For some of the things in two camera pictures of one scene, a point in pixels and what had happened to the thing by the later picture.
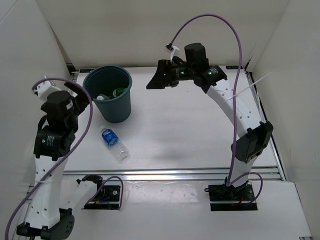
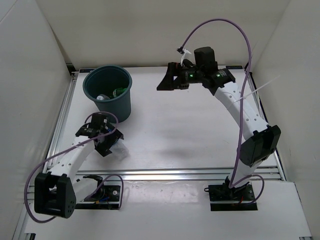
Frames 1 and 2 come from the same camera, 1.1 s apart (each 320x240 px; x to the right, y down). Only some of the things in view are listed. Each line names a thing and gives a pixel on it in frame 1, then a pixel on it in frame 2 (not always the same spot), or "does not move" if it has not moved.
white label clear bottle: (101, 97) does not move
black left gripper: (81, 95) -> (103, 149)
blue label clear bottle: (116, 147) does not move
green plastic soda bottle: (119, 91) does not move
